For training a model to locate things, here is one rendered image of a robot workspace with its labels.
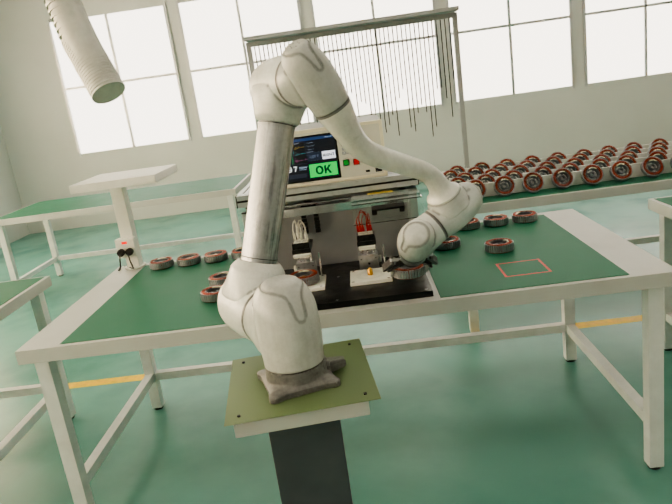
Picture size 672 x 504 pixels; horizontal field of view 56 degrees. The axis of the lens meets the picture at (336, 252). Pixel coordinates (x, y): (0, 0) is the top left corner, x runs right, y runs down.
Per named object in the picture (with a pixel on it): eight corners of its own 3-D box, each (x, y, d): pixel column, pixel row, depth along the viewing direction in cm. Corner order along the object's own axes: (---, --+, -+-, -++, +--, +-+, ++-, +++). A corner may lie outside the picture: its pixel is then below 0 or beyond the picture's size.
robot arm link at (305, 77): (361, 89, 159) (331, 92, 170) (324, 24, 150) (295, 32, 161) (326, 120, 155) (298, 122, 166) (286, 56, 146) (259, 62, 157)
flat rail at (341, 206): (413, 201, 234) (412, 193, 233) (247, 223, 237) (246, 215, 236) (412, 200, 235) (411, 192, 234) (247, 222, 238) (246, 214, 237)
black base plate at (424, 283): (433, 296, 210) (433, 290, 209) (243, 319, 213) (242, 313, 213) (418, 258, 255) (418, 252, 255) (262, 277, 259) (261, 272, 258)
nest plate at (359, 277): (392, 281, 224) (392, 278, 224) (350, 286, 225) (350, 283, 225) (390, 269, 239) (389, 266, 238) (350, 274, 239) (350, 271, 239)
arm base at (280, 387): (357, 381, 158) (354, 361, 157) (270, 405, 152) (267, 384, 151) (334, 355, 175) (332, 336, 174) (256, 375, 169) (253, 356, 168)
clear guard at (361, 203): (425, 216, 210) (424, 199, 208) (353, 226, 211) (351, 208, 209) (415, 198, 241) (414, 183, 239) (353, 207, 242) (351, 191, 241)
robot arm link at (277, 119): (237, 346, 164) (204, 326, 182) (291, 345, 173) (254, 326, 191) (276, 44, 158) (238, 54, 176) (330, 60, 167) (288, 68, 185)
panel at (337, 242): (420, 252, 255) (412, 178, 247) (258, 273, 258) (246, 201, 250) (420, 251, 256) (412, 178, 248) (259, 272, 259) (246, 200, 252)
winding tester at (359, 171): (388, 175, 235) (381, 119, 229) (271, 190, 237) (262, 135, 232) (382, 162, 272) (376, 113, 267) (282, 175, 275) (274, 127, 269)
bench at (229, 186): (250, 275, 537) (234, 188, 518) (11, 305, 548) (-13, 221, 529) (264, 248, 624) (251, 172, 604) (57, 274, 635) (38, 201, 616)
